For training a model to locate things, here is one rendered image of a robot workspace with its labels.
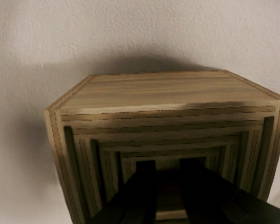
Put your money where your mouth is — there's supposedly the small wooden box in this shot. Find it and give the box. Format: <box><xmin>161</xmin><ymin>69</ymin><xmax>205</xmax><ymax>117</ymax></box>
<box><xmin>120</xmin><ymin>146</ymin><xmax>221</xmax><ymax>221</ymax></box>

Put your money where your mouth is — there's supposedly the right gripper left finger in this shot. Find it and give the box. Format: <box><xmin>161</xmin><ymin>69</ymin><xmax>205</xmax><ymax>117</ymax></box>
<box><xmin>85</xmin><ymin>160</ymin><xmax>157</xmax><ymax>224</ymax></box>

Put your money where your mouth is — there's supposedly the large light wood open box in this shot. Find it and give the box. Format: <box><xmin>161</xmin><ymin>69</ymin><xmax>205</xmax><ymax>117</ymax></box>
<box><xmin>44</xmin><ymin>70</ymin><xmax>280</xmax><ymax>224</ymax></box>

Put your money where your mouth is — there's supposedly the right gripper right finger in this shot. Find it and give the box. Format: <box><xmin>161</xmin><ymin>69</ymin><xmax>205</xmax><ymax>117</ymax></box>
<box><xmin>179</xmin><ymin>158</ymin><xmax>280</xmax><ymax>224</ymax></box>

